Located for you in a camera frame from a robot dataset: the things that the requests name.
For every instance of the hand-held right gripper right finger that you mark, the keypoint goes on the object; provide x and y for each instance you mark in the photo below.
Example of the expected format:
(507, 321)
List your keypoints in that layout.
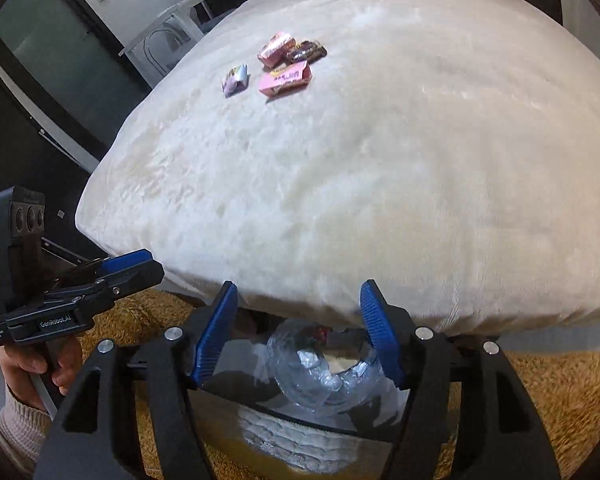
(385, 340)

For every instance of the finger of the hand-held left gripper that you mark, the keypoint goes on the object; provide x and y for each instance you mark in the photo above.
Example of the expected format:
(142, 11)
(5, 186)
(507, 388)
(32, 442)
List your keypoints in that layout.
(140, 277)
(125, 261)

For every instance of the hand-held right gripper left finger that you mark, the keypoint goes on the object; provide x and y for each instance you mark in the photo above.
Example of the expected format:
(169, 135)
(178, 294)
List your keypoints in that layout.
(215, 335)

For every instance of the colourful foil snack wrapper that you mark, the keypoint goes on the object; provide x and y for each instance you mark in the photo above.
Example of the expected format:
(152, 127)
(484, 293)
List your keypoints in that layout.
(235, 80)

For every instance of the small pink yellow box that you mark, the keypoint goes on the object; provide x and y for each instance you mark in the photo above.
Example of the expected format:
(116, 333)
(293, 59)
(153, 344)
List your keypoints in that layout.
(276, 49)

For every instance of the dark snack wrapper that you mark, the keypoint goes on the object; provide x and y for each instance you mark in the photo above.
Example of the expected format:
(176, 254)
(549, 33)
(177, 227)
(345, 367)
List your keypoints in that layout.
(306, 51)

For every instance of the person's left forearm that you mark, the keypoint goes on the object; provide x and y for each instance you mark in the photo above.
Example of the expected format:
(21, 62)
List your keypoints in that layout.
(15, 430)

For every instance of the person's left hand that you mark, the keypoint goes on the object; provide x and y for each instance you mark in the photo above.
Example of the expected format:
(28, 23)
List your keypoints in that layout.
(30, 360)

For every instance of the black wardrobe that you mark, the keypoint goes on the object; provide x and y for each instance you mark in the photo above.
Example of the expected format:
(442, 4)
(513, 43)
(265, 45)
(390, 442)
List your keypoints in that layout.
(25, 160)

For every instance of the cream fleece bed blanket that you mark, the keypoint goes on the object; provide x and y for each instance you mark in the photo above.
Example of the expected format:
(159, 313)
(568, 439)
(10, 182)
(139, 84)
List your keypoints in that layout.
(355, 175)

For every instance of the tan shaggy rug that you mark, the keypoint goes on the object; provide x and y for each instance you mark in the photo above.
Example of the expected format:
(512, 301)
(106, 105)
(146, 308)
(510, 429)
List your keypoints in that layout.
(555, 400)

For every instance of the frosted glass door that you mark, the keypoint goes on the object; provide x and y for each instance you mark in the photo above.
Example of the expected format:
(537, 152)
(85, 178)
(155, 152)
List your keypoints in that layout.
(55, 50)

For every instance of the white chair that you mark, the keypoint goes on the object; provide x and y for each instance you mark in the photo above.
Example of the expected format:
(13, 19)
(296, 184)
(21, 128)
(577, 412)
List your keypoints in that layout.
(172, 35)

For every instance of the white desk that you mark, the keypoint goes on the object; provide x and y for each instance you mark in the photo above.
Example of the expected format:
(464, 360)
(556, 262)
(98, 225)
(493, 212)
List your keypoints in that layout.
(200, 2)

